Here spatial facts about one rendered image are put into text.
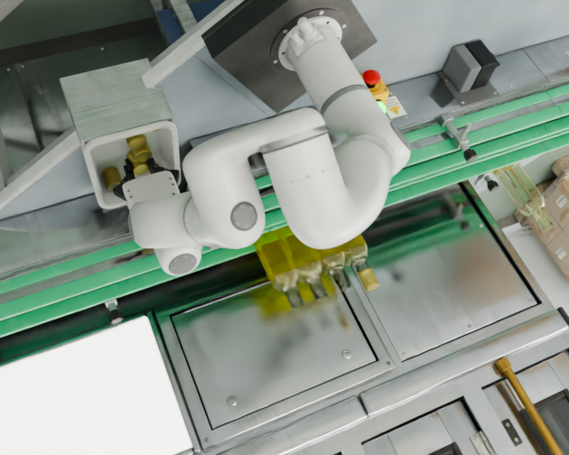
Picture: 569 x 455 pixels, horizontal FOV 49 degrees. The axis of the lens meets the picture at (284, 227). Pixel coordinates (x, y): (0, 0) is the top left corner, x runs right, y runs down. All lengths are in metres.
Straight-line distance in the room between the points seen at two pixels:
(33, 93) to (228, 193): 1.21
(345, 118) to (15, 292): 0.75
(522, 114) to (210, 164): 1.02
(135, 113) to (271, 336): 0.60
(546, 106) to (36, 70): 1.39
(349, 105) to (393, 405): 0.71
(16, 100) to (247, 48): 0.93
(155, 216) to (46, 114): 0.96
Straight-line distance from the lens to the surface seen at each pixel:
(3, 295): 1.37
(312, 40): 1.13
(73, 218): 1.40
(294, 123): 0.73
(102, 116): 1.19
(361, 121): 1.03
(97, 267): 1.35
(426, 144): 1.48
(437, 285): 1.63
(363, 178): 0.78
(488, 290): 1.68
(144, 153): 1.26
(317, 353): 1.45
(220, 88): 1.28
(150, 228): 0.96
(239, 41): 1.12
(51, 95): 1.90
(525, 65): 1.72
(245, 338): 1.45
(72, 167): 1.34
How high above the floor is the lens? 1.56
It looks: 25 degrees down
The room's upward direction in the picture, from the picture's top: 154 degrees clockwise
